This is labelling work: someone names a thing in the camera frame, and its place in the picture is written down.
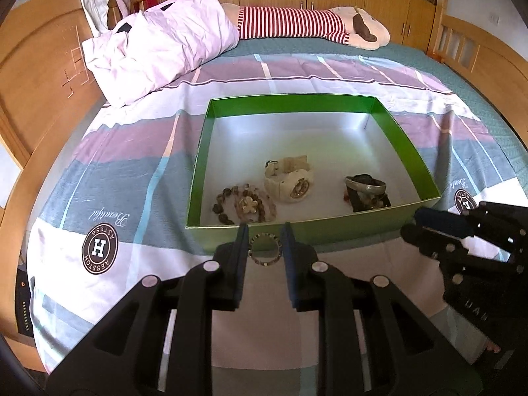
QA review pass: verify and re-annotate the brown stone bead bracelet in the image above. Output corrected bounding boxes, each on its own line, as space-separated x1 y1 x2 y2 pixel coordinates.
211 181 278 225

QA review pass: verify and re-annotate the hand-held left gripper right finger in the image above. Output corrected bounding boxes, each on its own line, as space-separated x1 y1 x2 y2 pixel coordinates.
281 222 483 396

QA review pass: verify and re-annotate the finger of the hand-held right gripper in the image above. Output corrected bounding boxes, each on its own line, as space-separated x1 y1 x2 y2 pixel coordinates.
414 206 480 237
401 222 472 260

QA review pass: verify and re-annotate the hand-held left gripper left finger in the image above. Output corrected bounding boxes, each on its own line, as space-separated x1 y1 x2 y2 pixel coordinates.
45 223 250 396

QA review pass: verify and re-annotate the plush toy with striped shirt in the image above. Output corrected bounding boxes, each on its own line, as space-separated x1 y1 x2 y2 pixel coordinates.
223 3 390 51

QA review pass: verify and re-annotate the white garment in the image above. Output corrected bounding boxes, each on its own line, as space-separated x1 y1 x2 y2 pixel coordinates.
78 0 112 36

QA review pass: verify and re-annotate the black device with lights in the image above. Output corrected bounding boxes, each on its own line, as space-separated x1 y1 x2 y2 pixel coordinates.
14 266 34 337

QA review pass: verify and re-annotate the pink pillow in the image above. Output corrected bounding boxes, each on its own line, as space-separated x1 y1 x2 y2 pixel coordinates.
82 0 241 107

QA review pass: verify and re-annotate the silver bangle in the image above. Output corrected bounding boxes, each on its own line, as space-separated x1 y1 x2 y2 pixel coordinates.
345 174 388 195

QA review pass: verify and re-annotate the teal bedspread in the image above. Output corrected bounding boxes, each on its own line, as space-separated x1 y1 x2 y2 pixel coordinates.
218 37 528 153

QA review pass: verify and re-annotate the white wrist watch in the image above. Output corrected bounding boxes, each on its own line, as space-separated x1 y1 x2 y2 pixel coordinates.
264 154 314 204

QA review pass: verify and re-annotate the wooden footboard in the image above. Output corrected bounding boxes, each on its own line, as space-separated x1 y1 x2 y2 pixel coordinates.
429 12 528 133

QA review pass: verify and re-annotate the plaid bedsheet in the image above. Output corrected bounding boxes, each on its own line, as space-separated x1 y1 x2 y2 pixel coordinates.
31 51 528 380

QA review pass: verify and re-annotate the wooden headboard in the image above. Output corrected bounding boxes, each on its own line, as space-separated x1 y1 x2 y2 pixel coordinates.
0 0 112 376

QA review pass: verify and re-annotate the green cardboard box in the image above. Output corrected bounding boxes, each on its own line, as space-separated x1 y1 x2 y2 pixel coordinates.
185 94 443 254

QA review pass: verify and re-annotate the small beaded metal ring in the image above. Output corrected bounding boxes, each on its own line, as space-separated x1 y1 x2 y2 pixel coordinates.
247 233 283 265

